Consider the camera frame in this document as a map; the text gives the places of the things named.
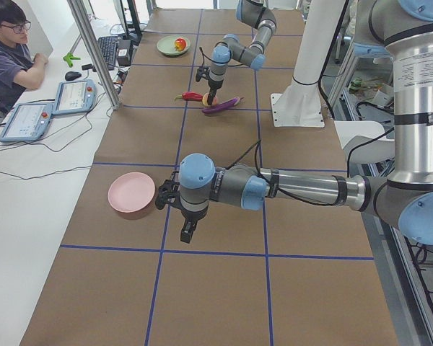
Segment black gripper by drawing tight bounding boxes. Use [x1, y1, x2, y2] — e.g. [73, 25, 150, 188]
[180, 208, 208, 243]
[207, 79, 223, 107]

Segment peach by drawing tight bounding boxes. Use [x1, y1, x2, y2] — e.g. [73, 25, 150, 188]
[202, 92, 219, 107]

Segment purple eggplant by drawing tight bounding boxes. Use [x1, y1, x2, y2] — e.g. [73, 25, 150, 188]
[201, 97, 244, 115]

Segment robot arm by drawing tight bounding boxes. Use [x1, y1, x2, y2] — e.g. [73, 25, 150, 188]
[172, 1, 433, 245]
[196, 0, 277, 105]

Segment red chili pepper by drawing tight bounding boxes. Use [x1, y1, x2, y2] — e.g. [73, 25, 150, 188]
[174, 92, 204, 102]

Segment green plate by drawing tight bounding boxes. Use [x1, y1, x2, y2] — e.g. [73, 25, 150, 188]
[156, 35, 191, 56]

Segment pink plate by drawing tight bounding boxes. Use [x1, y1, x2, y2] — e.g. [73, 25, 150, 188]
[108, 172, 155, 213]

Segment black keyboard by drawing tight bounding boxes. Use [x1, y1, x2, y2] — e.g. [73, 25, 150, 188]
[97, 36, 119, 71]

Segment teach pendant far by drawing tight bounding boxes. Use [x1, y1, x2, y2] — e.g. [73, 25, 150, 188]
[52, 79, 97, 116]

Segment teach pendant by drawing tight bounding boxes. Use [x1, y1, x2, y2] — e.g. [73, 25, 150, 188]
[0, 102, 53, 143]
[52, 79, 97, 116]

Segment black computer mouse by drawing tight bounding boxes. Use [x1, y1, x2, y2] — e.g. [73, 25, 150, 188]
[64, 71, 82, 81]

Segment green clamp tool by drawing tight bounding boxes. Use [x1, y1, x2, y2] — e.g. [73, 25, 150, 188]
[63, 53, 80, 68]

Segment teach pendant near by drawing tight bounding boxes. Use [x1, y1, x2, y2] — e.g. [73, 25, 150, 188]
[0, 102, 53, 143]

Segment seated person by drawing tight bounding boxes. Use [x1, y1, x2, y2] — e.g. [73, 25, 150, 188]
[0, 1, 48, 113]

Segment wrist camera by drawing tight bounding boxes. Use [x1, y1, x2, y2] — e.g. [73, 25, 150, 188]
[195, 66, 209, 82]
[155, 179, 181, 210]

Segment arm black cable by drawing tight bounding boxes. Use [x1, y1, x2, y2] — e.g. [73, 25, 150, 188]
[225, 138, 344, 207]
[196, 46, 217, 83]

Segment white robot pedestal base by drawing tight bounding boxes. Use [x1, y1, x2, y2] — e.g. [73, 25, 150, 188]
[271, 0, 348, 128]

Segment aluminium frame post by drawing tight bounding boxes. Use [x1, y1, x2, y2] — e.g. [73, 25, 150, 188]
[67, 0, 121, 110]

